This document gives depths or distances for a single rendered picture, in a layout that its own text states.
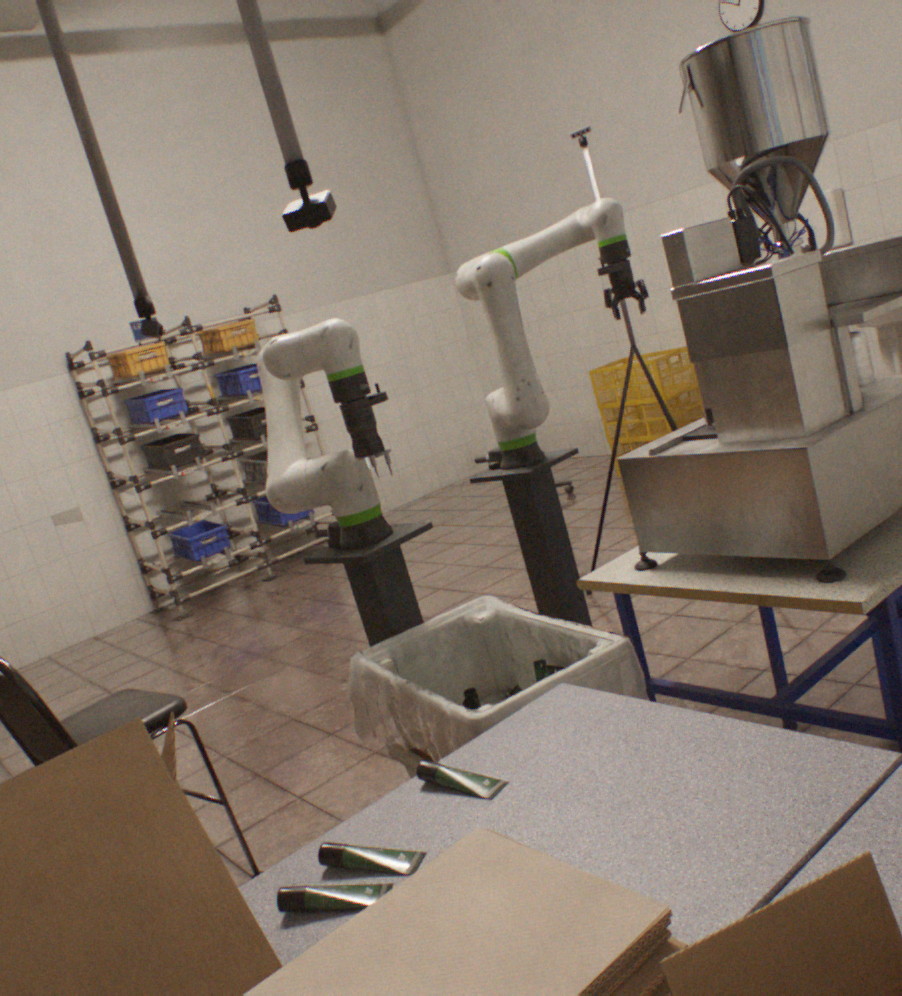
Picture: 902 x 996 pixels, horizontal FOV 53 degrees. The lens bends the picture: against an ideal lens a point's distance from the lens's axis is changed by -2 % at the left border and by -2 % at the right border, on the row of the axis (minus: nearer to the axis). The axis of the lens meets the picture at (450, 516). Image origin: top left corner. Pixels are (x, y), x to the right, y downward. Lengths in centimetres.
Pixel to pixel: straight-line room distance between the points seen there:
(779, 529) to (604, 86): 550
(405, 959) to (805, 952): 28
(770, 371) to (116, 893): 145
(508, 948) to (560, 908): 5
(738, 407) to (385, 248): 652
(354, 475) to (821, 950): 191
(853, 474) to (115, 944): 153
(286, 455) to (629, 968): 199
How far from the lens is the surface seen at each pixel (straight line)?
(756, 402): 192
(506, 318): 272
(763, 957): 68
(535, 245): 297
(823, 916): 70
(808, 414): 190
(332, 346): 217
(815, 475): 183
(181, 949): 101
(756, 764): 133
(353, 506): 241
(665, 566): 217
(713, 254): 200
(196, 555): 655
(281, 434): 254
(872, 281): 222
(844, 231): 606
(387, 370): 803
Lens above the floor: 142
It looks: 12 degrees down
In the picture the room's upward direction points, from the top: 16 degrees counter-clockwise
